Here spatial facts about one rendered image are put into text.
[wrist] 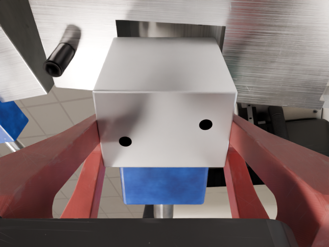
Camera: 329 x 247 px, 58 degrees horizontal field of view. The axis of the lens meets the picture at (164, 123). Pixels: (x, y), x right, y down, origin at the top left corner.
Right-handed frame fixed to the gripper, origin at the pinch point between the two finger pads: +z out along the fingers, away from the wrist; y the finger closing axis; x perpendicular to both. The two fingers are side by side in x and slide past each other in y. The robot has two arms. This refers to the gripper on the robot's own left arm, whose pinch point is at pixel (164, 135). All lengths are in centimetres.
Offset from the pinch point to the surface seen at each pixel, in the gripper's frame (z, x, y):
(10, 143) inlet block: 11.3, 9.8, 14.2
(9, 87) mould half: 10.7, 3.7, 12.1
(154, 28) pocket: 7.5, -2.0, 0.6
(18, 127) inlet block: 11.2, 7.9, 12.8
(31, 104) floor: 114, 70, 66
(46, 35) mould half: 5.5, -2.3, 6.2
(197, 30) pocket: 7.2, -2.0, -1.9
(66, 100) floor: 111, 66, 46
